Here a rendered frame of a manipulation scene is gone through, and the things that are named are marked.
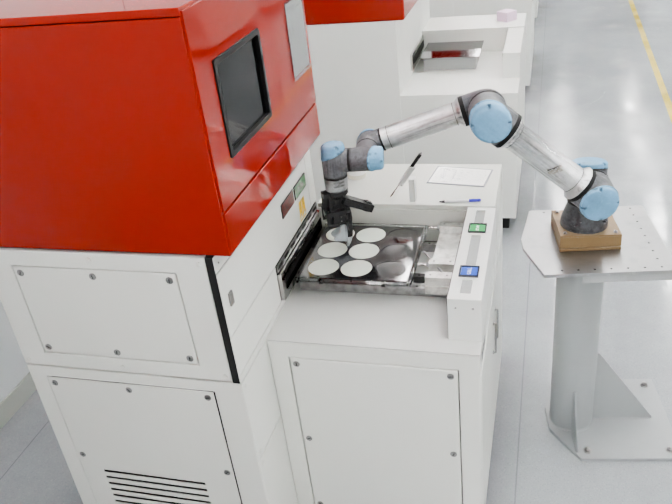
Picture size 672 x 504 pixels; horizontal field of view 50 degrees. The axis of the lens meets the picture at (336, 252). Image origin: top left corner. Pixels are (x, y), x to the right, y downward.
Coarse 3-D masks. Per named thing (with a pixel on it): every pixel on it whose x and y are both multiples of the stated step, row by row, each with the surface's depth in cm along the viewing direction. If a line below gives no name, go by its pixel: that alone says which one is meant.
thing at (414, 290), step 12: (300, 288) 237; (312, 288) 235; (324, 288) 234; (336, 288) 233; (348, 288) 232; (360, 288) 231; (372, 288) 229; (384, 288) 228; (396, 288) 227; (408, 288) 226; (420, 288) 225
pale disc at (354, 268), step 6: (348, 264) 232; (354, 264) 232; (360, 264) 231; (366, 264) 231; (342, 270) 229; (348, 270) 229; (354, 270) 228; (360, 270) 228; (366, 270) 228; (354, 276) 225
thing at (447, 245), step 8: (440, 240) 243; (448, 240) 242; (456, 240) 242; (440, 248) 238; (448, 248) 238; (456, 248) 237; (440, 256) 234; (448, 256) 233; (448, 272) 225; (432, 288) 219; (440, 288) 219; (448, 288) 218
